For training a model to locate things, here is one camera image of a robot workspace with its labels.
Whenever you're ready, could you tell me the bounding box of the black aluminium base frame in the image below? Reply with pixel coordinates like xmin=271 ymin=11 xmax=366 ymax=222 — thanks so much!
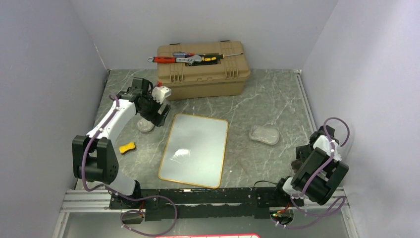
xmin=60 ymin=187 xmax=350 ymax=221

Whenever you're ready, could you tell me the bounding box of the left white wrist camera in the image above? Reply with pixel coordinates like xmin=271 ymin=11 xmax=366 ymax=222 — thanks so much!
xmin=152 ymin=86 xmax=171 ymax=105

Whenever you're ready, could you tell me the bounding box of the red handled adjustable wrench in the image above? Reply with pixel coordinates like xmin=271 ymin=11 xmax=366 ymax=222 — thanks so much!
xmin=148 ymin=55 xmax=203 ymax=65

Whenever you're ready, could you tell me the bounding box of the grey mesh scrubbing pad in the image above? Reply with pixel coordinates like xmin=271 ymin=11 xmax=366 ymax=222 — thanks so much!
xmin=249 ymin=125 xmax=280 ymax=145

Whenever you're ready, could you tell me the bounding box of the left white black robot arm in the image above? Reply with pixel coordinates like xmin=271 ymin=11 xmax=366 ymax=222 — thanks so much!
xmin=72 ymin=77 xmax=171 ymax=208

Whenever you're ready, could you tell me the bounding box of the yellow framed whiteboard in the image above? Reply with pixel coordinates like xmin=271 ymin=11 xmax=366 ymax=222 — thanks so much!
xmin=158 ymin=114 xmax=229 ymax=188

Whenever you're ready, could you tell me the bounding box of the dark brown scrubbing pad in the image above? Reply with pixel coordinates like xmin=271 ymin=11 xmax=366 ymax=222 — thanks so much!
xmin=290 ymin=159 xmax=303 ymax=175

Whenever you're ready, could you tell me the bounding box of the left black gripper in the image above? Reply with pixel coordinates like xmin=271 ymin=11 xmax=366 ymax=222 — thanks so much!
xmin=139 ymin=93 xmax=171 ymax=127

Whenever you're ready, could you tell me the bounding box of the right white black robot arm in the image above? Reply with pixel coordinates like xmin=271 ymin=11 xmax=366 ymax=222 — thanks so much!
xmin=273 ymin=125 xmax=349 ymax=206

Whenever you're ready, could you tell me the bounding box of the tan plastic toolbox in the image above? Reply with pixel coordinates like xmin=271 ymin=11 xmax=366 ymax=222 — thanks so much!
xmin=157 ymin=41 xmax=251 ymax=100

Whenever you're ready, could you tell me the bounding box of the grey scrubbing pad left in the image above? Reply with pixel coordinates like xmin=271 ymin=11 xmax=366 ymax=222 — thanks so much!
xmin=137 ymin=119 xmax=155 ymax=133

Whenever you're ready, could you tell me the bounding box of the blue red handled screwdriver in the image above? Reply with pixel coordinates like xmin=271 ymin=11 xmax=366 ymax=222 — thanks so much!
xmin=172 ymin=52 xmax=205 ymax=58

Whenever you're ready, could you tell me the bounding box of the yellow bone shaped sponge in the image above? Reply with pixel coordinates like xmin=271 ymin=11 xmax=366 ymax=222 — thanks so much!
xmin=119 ymin=141 xmax=136 ymax=154

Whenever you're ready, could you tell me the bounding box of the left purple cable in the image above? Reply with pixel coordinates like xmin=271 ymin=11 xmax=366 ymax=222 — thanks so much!
xmin=81 ymin=94 xmax=178 ymax=237

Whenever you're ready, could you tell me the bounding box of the yellow black handled screwdriver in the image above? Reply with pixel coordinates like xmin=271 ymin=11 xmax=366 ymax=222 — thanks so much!
xmin=201 ymin=53 xmax=244 ymax=62

